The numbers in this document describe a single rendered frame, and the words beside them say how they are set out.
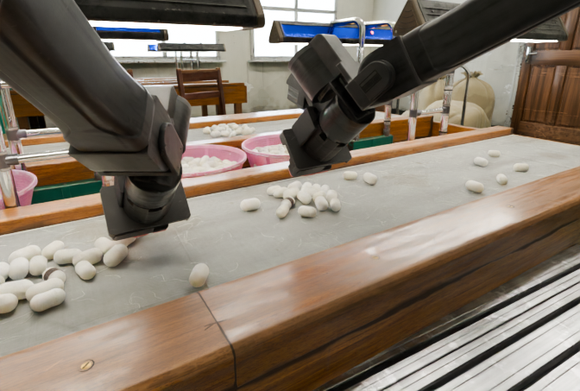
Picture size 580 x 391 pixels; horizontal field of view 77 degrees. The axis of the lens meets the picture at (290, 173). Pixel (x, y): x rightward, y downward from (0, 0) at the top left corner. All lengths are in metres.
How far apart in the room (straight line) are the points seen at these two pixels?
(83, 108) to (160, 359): 0.20
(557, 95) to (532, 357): 4.78
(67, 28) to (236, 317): 0.27
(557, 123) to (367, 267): 4.87
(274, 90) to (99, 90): 6.00
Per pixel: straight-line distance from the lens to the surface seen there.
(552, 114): 5.25
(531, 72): 5.39
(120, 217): 0.51
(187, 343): 0.36
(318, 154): 0.52
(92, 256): 0.55
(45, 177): 1.02
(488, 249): 0.58
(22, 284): 0.52
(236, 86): 3.48
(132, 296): 0.47
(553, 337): 0.59
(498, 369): 0.51
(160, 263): 0.52
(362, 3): 7.23
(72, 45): 0.26
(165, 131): 0.35
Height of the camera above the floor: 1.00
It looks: 18 degrees down
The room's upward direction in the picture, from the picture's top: straight up
